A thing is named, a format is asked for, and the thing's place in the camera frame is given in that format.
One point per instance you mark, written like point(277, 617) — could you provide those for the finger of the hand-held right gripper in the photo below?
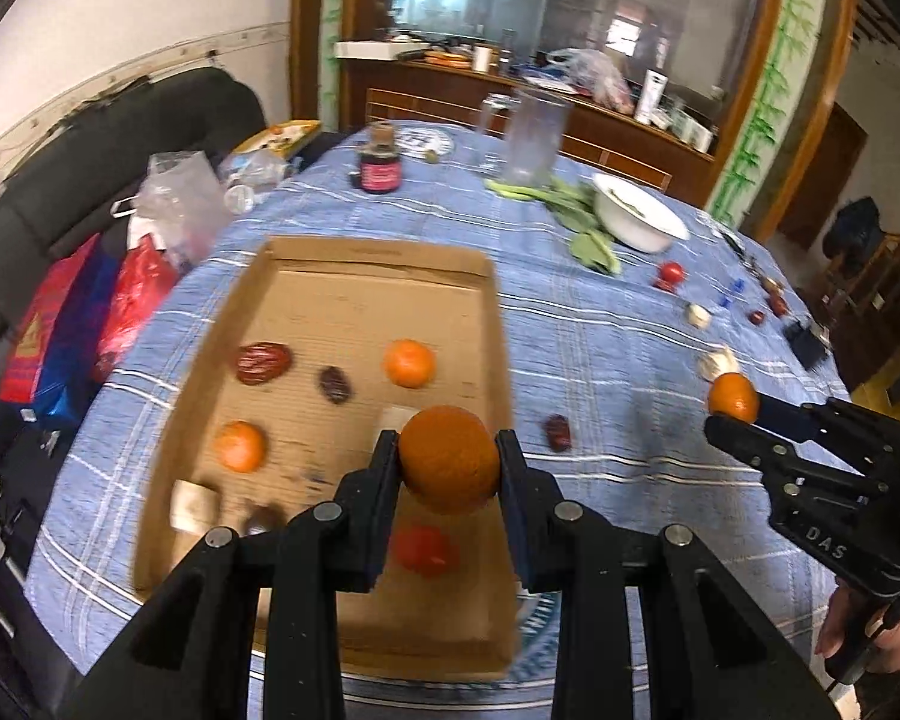
point(784, 418)
point(742, 439)

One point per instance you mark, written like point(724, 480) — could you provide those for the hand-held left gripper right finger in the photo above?
point(511, 517)

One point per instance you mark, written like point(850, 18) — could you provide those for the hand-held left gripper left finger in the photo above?
point(386, 525)

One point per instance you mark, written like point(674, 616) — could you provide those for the orange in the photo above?
point(409, 363)
point(240, 446)
point(446, 457)
point(733, 397)

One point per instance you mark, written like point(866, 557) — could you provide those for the dark round plum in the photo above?
point(266, 519)

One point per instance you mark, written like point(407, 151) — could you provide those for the small dark red jujube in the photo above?
point(335, 384)

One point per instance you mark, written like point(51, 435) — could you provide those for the large sugarcane chunk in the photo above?
point(195, 506)

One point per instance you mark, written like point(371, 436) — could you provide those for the wrinkled brown dried jujube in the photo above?
point(264, 364)

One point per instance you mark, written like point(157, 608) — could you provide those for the shallow cardboard box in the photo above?
point(345, 300)

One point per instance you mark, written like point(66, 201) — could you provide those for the person's right hand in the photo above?
point(896, 637)

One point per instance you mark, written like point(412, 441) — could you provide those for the red tomato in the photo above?
point(424, 551)
point(673, 273)

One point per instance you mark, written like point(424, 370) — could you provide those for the dark dried jujube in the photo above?
point(559, 432)

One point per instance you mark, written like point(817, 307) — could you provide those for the dark red round fruit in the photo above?
point(779, 305)

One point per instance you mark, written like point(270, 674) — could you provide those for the blue plaid tablecloth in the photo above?
point(607, 360)

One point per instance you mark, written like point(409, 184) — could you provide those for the dark jacket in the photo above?
point(859, 229)

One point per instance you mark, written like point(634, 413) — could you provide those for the white bowl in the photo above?
point(637, 217)

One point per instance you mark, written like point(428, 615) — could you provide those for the brown wooden door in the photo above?
point(825, 172)

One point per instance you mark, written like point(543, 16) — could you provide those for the green leafy vegetable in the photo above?
point(570, 206)

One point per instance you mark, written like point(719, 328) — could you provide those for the red plastic bag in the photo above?
point(135, 300)

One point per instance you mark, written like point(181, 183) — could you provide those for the wooden sideboard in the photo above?
point(585, 135)

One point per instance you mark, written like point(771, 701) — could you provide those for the tall white box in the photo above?
point(651, 97)

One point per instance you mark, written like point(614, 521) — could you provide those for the small bottle with red label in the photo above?
point(380, 169)

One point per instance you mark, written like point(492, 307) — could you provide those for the clear plastic pitcher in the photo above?
point(536, 139)

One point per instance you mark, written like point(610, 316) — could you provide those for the clear plastic bag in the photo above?
point(255, 174)
point(176, 202)

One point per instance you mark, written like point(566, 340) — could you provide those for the red and blue bag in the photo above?
point(52, 330)

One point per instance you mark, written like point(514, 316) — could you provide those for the black bag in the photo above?
point(0, 540)

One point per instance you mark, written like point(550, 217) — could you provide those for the pink plastic bag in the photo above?
point(592, 75)

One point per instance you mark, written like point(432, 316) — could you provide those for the yellow snack packet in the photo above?
point(285, 136)

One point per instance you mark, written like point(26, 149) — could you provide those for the white cup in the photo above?
point(482, 58)

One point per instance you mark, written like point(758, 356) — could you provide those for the flat white box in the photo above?
point(364, 50)

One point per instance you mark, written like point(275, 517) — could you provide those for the black sofa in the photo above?
point(82, 157)

